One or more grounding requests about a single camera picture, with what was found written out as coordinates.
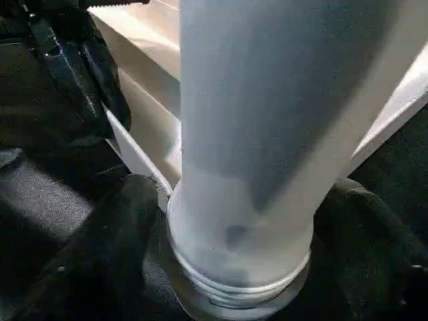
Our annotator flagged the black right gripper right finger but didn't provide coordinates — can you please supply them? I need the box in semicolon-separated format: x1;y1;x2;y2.
277;177;428;321

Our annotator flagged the black work mat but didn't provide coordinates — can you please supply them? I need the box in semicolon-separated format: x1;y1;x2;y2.
0;16;428;321

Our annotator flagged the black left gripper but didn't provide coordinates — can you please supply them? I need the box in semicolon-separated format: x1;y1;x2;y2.
0;0;148;140

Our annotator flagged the white plastic table leg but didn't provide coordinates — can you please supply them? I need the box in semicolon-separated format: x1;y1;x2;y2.
167;0;419;321

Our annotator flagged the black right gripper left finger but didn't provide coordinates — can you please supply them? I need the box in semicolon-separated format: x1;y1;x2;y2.
13;173;191;321

